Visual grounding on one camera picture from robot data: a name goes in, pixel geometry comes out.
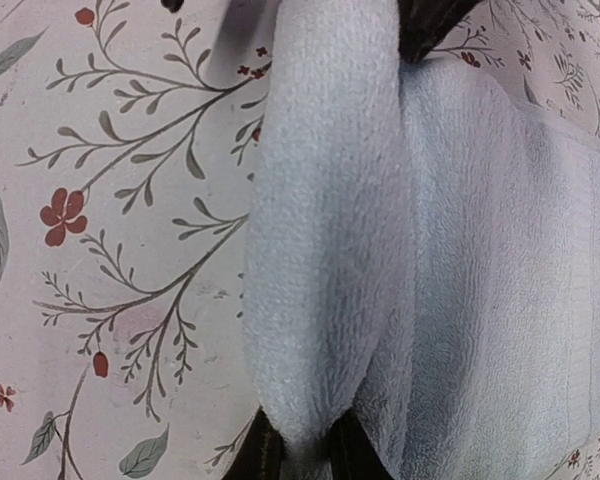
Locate light blue towel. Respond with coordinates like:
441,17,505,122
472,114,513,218
243,1,600,479

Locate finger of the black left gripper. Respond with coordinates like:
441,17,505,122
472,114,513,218
397,0,480,64

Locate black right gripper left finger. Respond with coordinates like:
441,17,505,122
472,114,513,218
222,408,284,480

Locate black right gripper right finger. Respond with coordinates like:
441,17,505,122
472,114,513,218
328,414,393,480

